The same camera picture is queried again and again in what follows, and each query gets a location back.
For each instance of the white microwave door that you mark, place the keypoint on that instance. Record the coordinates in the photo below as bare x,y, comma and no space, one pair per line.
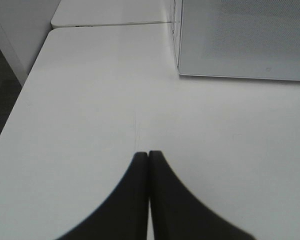
257,39

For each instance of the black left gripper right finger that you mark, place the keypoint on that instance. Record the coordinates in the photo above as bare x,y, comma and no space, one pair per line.
177,214

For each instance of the white microwave oven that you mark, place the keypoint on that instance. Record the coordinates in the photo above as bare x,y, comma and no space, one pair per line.
175,10

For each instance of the white adjacent table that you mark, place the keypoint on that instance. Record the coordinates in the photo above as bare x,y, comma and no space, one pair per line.
90,13

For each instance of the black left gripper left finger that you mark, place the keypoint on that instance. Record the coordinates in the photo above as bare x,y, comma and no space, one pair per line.
124,214

